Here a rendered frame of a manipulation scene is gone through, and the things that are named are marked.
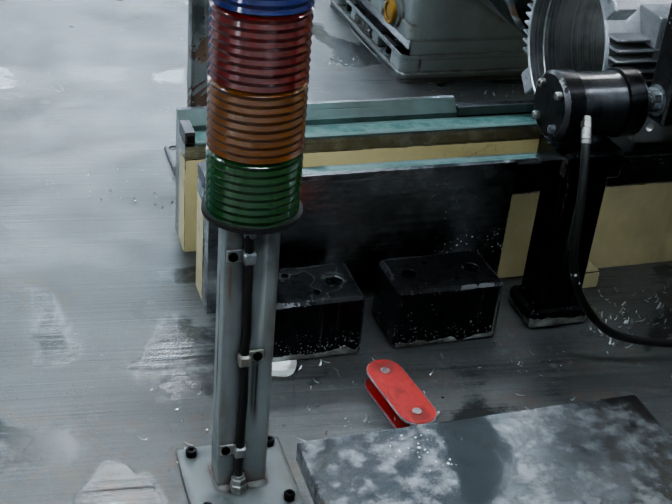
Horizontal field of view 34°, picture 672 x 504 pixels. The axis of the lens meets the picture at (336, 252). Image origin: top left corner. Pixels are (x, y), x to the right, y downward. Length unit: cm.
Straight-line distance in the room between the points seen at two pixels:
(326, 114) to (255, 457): 42
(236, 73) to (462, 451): 27
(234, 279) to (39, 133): 67
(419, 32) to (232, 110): 90
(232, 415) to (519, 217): 41
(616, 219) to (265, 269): 51
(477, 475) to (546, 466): 5
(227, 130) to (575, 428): 29
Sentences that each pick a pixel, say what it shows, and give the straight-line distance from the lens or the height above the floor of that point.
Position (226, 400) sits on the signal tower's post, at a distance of 76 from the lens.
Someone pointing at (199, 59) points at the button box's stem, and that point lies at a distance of 120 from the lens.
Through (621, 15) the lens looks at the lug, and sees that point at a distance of 102.
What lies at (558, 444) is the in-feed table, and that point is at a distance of 71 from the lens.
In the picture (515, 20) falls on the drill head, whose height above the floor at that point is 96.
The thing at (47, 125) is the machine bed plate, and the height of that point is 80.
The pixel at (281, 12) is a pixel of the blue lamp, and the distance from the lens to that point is 61.
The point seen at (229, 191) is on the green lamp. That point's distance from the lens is 65.
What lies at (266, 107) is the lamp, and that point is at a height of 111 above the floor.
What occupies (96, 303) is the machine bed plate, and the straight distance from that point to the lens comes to 101.
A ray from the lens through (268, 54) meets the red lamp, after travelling 61.
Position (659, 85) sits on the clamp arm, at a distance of 99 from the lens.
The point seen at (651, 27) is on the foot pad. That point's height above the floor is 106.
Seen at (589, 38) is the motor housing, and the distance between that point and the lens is 119.
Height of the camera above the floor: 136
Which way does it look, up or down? 31 degrees down
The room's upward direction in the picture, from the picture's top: 5 degrees clockwise
